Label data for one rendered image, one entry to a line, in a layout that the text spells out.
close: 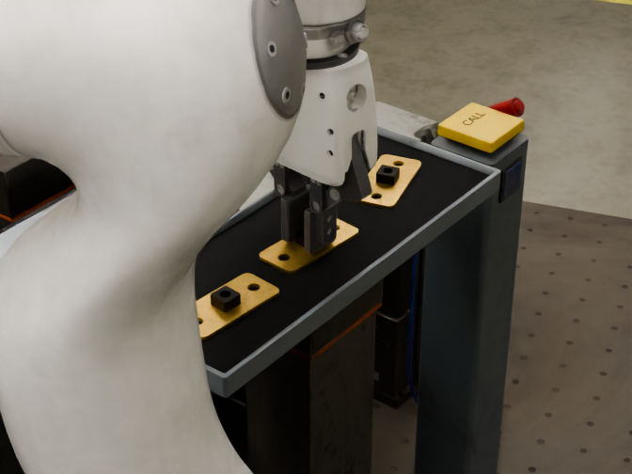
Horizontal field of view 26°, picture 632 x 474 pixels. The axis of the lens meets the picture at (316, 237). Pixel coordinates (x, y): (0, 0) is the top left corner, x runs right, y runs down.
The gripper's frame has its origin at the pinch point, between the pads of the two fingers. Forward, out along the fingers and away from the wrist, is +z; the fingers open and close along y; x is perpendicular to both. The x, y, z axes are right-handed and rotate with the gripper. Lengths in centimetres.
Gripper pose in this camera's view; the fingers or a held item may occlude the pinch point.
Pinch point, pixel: (308, 218)
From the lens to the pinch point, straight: 109.5
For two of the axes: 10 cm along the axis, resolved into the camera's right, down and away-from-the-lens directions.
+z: 0.0, 8.4, 5.4
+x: -6.8, 4.0, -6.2
